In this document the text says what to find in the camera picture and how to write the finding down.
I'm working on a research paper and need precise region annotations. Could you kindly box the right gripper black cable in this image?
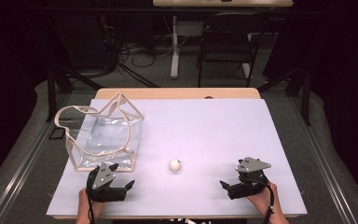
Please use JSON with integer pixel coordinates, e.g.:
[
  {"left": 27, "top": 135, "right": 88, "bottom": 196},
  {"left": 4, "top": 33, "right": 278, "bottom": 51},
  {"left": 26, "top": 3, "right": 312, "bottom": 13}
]
[{"left": 255, "top": 178, "right": 276, "bottom": 224}]

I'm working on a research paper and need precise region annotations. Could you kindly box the white ball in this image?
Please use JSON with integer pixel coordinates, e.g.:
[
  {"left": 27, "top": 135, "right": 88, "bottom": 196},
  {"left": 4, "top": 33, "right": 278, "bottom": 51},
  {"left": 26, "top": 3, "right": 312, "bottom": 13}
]
[{"left": 168, "top": 159, "right": 182, "bottom": 172}]

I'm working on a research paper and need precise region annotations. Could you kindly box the black chair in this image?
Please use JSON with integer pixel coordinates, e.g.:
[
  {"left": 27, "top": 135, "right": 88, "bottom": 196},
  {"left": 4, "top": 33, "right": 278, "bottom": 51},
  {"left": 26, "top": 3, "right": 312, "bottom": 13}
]
[{"left": 196, "top": 12, "right": 269, "bottom": 88}]

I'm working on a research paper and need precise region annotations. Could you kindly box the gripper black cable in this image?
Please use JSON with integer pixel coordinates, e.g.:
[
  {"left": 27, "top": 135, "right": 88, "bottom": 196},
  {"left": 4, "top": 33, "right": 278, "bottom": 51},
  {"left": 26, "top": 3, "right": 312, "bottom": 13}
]
[
  {"left": 255, "top": 178, "right": 276, "bottom": 224},
  {"left": 86, "top": 174, "right": 97, "bottom": 224}
]

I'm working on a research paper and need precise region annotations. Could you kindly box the person's left hand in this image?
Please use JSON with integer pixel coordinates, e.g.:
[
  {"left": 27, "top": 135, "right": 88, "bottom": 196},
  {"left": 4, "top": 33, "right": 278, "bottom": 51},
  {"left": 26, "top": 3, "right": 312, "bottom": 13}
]
[{"left": 77, "top": 187, "right": 106, "bottom": 217}]

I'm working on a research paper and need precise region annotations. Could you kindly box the small black frame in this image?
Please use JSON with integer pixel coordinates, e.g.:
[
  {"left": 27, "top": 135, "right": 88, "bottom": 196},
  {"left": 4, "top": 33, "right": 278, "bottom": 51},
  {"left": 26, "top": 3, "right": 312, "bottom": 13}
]
[{"left": 48, "top": 127, "right": 66, "bottom": 141}]

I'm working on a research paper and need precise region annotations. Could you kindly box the person's dark patterned clothing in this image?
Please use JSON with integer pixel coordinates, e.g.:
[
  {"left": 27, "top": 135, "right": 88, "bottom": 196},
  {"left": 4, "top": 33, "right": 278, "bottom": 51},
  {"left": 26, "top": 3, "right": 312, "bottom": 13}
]
[{"left": 113, "top": 217, "right": 213, "bottom": 224}]

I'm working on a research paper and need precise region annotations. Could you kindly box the black metal stand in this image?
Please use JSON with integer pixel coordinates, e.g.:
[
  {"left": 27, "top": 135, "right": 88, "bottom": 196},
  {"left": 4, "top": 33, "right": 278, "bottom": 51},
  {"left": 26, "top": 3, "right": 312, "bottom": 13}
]
[
  {"left": 45, "top": 66, "right": 104, "bottom": 123},
  {"left": 256, "top": 66, "right": 312, "bottom": 127}
]

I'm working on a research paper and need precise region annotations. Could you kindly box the person's right hand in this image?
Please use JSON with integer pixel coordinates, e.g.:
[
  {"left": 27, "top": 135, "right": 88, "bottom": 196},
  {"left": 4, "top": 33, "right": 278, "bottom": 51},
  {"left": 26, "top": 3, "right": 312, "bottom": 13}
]
[{"left": 246, "top": 182, "right": 282, "bottom": 218}]

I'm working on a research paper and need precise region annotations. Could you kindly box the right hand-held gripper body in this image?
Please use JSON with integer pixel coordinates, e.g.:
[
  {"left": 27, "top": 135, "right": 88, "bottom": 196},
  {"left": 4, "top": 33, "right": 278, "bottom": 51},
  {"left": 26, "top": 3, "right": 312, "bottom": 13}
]
[{"left": 227, "top": 156, "right": 272, "bottom": 201}]

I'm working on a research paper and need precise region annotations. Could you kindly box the desk with white legs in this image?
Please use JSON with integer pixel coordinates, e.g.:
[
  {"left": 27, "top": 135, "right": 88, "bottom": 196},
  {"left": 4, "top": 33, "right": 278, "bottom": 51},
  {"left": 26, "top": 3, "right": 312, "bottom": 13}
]
[{"left": 152, "top": 0, "right": 294, "bottom": 79}]

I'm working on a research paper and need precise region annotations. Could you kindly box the white table mat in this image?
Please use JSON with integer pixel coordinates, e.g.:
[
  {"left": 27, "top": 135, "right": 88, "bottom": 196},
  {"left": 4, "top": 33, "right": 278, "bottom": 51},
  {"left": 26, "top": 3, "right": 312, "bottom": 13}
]
[{"left": 46, "top": 98, "right": 308, "bottom": 217}]

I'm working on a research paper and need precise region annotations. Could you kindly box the metal floor rail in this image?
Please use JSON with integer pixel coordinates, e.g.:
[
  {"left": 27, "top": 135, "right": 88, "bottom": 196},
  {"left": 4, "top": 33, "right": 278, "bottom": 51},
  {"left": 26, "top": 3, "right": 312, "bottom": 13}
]
[
  {"left": 0, "top": 92, "right": 73, "bottom": 224},
  {"left": 288, "top": 92, "right": 358, "bottom": 224}
]

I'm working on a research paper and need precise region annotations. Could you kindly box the clear bag with beige trim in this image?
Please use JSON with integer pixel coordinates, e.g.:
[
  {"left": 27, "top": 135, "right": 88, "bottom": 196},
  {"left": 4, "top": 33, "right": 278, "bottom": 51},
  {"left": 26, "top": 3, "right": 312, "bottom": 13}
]
[{"left": 54, "top": 91, "right": 145, "bottom": 173}]

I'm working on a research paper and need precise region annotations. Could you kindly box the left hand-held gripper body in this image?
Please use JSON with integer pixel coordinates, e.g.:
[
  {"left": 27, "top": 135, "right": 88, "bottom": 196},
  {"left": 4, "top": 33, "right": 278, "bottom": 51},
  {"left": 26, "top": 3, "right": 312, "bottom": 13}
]
[{"left": 86, "top": 161, "right": 129, "bottom": 203}]

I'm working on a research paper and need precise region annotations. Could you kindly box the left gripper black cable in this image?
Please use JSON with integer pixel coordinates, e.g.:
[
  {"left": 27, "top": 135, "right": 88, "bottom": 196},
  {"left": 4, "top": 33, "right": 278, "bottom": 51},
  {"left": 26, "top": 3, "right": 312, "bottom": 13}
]
[{"left": 86, "top": 174, "right": 97, "bottom": 224}]

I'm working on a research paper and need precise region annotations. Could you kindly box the black cable bundle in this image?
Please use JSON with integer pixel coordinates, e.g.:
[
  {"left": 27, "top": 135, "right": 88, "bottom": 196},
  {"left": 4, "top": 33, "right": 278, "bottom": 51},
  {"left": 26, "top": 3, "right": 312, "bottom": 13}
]
[{"left": 117, "top": 38, "right": 175, "bottom": 68}]

